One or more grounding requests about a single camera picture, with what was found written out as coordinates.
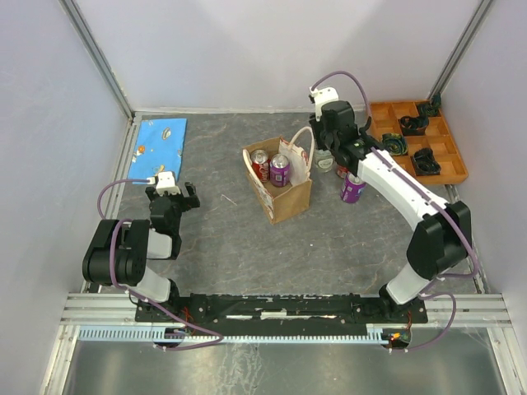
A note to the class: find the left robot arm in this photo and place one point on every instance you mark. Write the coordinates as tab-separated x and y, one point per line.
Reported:
118	254

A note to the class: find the right corner aluminium post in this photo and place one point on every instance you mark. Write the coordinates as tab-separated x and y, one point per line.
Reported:
462	45

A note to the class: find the red soda can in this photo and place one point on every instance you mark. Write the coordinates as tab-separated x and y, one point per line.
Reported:
260	164

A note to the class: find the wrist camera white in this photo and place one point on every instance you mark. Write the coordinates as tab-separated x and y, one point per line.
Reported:
165	183
325	98

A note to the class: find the purple soda can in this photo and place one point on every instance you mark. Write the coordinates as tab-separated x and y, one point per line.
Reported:
279	170
352	188

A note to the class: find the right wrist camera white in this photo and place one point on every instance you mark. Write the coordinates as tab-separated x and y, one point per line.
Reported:
325	98

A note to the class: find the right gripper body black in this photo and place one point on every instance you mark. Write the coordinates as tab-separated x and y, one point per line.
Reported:
322	127

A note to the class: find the brown paper bag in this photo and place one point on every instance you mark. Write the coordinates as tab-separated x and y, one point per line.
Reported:
282	203

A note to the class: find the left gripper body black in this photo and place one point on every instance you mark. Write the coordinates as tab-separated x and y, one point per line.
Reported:
176	201

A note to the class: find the blue patterned cloth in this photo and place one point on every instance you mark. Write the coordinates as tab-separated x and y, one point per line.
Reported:
159	147

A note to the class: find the rolled green blue sock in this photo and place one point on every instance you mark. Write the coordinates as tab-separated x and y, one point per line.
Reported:
395	144

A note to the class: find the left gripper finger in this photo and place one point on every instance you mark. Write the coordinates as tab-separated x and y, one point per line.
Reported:
190	201
151	193

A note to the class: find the aluminium frame rail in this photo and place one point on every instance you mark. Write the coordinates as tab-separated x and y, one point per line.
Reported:
472	311

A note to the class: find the orange compartment tray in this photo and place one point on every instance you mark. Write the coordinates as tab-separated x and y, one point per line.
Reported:
437	137

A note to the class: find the rolled sock corner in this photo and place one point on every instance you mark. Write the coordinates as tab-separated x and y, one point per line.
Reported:
430	108

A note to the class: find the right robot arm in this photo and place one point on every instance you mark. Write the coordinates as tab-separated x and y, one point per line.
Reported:
442	231

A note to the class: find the silver soda can front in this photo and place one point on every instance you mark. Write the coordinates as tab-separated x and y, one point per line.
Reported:
341	171

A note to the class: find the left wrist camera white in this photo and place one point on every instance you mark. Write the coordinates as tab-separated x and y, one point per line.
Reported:
165	183

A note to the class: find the corner aluminium post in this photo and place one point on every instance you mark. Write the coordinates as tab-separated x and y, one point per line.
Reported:
74	13
462	45

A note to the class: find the rolled black sock upper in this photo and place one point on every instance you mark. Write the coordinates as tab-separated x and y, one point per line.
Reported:
414	126

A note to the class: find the left corner aluminium post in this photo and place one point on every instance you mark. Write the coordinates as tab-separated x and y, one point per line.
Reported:
74	13

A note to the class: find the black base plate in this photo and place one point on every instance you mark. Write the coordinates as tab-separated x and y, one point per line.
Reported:
294	315

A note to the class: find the rolled black sock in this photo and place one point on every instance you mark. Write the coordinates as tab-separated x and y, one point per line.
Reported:
414	126
424	162

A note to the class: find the rolled black sock lower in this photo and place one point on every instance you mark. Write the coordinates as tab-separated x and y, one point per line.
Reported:
424	162

